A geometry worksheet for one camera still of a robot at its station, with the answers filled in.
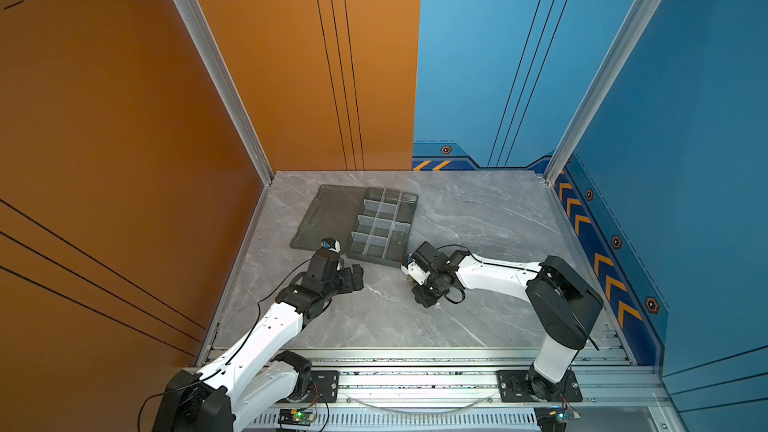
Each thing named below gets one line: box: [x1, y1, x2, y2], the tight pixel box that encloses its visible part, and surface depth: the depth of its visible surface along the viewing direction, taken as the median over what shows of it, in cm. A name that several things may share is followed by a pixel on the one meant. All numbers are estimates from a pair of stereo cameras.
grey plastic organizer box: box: [289, 185, 419, 268], surface depth 107 cm
